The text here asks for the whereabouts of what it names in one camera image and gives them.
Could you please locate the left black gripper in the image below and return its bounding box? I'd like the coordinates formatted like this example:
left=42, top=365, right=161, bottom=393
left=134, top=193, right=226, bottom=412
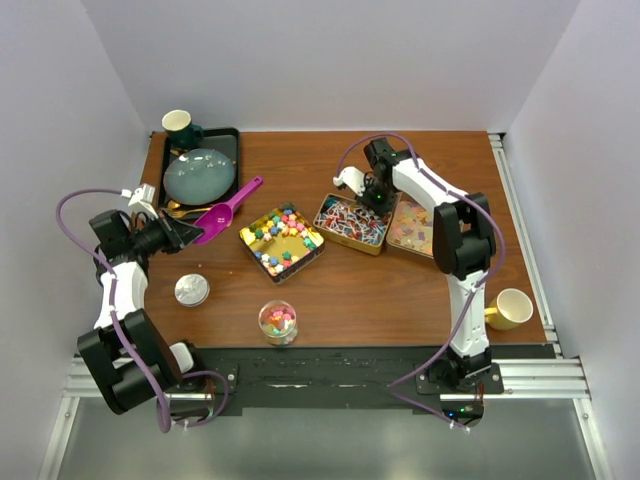
left=128, top=208, right=202, bottom=258

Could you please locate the gold tin of lollipops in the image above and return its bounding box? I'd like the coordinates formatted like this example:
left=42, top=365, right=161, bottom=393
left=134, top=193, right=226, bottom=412
left=313, top=194, right=392, bottom=256

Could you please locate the magenta plastic scoop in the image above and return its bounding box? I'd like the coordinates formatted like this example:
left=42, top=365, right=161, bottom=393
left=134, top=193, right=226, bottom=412
left=193, top=176, right=264, bottom=245

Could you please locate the gold tin of gummy candies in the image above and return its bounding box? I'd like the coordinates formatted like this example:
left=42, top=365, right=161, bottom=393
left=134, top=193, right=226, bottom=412
left=386, top=198, right=433, bottom=259

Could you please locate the gold tin of star candies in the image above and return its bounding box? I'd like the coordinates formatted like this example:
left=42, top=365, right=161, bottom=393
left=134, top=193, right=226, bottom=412
left=239, top=202, right=325, bottom=285

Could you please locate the clear glass jar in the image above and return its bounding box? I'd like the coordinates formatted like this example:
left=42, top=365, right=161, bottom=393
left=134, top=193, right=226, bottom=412
left=258, top=300, right=298, bottom=347

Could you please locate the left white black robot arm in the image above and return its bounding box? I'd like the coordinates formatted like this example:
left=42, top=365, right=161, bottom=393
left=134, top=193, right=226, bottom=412
left=77, top=210, right=207, bottom=415

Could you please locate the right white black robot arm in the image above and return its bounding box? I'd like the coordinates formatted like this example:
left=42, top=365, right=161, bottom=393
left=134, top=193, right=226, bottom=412
left=358, top=135, right=504, bottom=393

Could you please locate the gold fork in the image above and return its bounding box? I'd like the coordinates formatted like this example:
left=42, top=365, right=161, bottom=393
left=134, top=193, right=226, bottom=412
left=165, top=207, right=210, bottom=219

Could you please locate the teal ceramic plate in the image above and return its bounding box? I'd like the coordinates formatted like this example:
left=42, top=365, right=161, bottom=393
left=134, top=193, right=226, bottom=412
left=163, top=148, right=236, bottom=205

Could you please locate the white jar lid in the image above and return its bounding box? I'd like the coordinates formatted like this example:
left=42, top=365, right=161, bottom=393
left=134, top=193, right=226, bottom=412
left=174, top=273, right=210, bottom=307

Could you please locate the dark green mug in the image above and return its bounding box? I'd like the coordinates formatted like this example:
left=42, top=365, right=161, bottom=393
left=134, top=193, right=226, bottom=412
left=161, top=109, right=204, bottom=150

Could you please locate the black serving tray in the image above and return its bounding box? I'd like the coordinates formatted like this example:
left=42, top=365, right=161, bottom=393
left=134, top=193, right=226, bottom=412
left=157, top=127, right=241, bottom=209

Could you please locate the yellow mug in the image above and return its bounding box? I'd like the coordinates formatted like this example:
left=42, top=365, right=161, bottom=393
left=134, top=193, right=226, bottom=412
left=484, top=288, right=534, bottom=331

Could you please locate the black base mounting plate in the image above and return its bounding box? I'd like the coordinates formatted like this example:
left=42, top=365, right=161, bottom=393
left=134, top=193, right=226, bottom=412
left=168, top=344, right=553, bottom=420

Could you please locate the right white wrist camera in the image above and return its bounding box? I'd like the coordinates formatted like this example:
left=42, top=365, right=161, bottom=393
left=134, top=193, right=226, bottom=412
left=332, top=166, right=368, bottom=196

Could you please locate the aluminium frame rail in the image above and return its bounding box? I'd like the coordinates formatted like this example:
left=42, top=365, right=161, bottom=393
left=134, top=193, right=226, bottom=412
left=63, top=358, right=591, bottom=400

